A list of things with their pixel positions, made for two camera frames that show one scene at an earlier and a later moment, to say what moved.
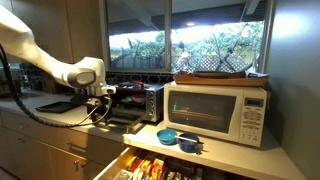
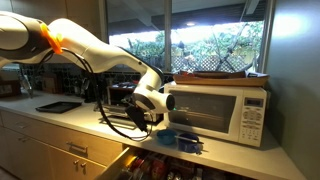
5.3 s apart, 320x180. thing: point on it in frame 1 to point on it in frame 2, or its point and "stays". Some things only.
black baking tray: [58, 107] stays
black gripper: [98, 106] to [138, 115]
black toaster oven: [132, 103] stays
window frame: [187, 35] stays
